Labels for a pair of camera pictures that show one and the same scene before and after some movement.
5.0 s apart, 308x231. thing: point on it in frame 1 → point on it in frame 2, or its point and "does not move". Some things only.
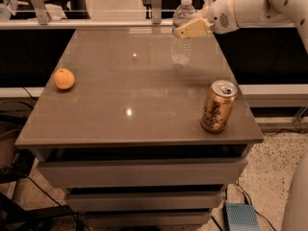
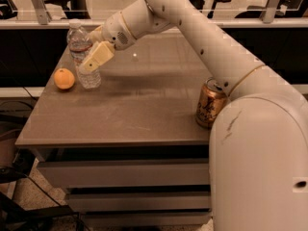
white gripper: [220, 19] → [115, 30]
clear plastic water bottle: [182, 48] → [79, 41]
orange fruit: [64, 78] does not move
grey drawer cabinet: [126, 141] does not move
